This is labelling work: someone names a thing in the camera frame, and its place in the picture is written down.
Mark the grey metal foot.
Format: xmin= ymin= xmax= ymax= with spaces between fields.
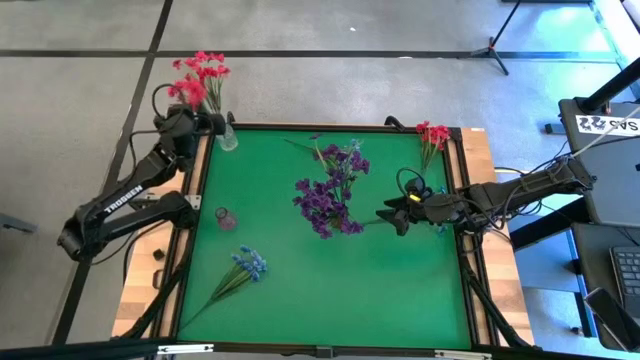
xmin=0 ymin=212 xmax=39 ymax=235

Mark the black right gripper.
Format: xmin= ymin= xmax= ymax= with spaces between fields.
xmin=374 ymin=188 xmax=459 ymax=238

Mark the grey laptop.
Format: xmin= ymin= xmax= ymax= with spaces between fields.
xmin=558 ymin=97 xmax=640 ymax=229

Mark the pink glass vase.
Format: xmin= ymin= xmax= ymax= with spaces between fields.
xmin=214 ymin=206 xmax=239 ymax=232

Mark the black keyboard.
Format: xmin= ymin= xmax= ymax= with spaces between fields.
xmin=609 ymin=245 xmax=640 ymax=321

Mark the black round pole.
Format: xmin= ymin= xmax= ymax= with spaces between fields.
xmin=579 ymin=57 xmax=640 ymax=114

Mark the purple artificial flower bunch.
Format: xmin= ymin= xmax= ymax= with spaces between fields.
xmin=292 ymin=175 xmax=365 ymax=241
xmin=299 ymin=132 xmax=372 ymax=177

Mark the black tripod stand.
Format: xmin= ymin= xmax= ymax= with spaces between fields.
xmin=469 ymin=0 xmax=524 ymax=76

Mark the green table mat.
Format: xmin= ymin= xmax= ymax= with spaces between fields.
xmin=177 ymin=128 xmax=474 ymax=350

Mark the black looped cable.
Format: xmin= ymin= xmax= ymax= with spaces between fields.
xmin=150 ymin=83 xmax=175 ymax=122
xmin=395 ymin=167 xmax=428 ymax=197

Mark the red artificial flower bunch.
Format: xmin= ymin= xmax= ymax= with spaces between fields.
xmin=166 ymin=49 xmax=232 ymax=117

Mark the black smartphone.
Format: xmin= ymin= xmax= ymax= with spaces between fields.
xmin=583 ymin=287 xmax=635 ymax=352

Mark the small red flower stem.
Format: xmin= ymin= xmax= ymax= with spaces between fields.
xmin=414 ymin=119 xmax=452 ymax=174

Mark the clear cut glass vase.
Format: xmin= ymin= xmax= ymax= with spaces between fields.
xmin=215 ymin=122 xmax=240 ymax=153

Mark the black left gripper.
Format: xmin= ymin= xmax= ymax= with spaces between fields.
xmin=162 ymin=105 xmax=228 ymax=147

